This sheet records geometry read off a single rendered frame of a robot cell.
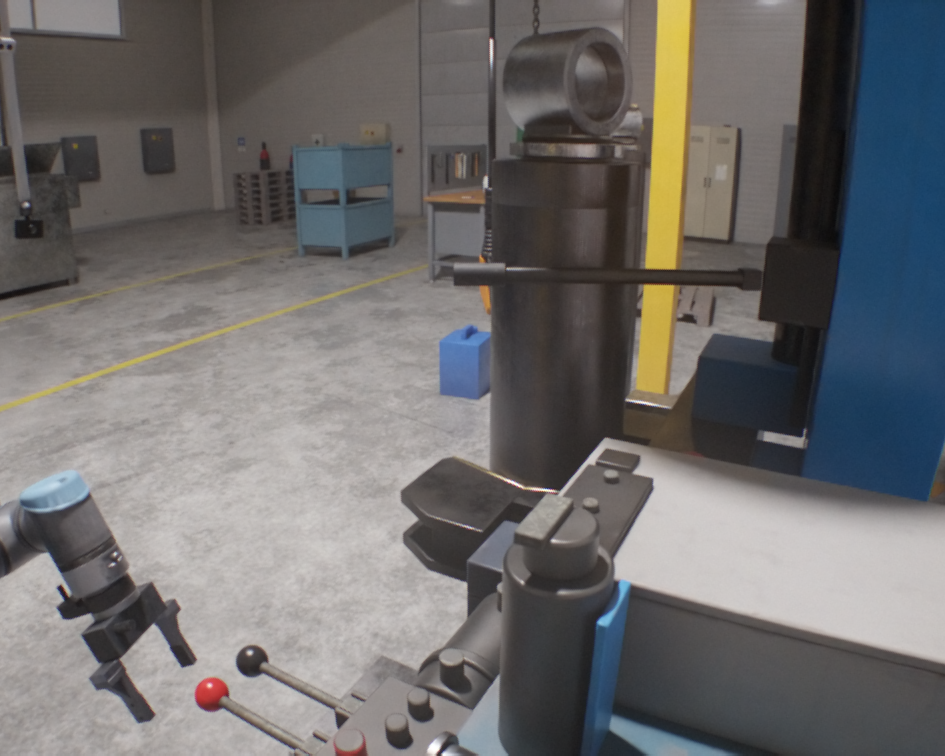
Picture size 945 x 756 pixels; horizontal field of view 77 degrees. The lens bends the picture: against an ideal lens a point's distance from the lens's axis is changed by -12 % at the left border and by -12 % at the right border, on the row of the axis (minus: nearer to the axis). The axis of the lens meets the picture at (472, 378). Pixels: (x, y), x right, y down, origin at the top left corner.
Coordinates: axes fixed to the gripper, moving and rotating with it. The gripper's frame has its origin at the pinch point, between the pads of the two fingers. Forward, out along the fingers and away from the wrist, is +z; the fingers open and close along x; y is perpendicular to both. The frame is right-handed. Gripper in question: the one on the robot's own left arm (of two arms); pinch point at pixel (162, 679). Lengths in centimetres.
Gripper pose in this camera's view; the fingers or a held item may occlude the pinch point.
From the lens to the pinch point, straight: 110.6
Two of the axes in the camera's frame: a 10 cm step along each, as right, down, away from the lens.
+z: 3.9, 9.0, 1.7
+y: 9.2, -3.6, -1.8
